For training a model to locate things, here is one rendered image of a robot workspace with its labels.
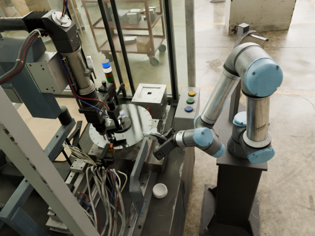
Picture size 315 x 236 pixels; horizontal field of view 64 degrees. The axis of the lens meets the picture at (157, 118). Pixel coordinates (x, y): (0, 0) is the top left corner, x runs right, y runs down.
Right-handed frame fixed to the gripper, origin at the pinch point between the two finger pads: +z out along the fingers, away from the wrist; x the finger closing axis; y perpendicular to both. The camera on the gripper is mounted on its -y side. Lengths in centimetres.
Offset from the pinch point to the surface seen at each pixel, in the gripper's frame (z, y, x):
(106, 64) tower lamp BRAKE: 18, 20, 43
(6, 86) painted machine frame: 12, -30, 59
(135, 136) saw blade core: 1.4, -3.0, 8.3
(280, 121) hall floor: 8, 144, -96
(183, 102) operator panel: -1.1, 35.5, 1.4
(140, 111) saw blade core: 8.8, 13.6, 13.4
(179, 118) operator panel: -4.0, 23.2, -1.4
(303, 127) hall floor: -10, 144, -108
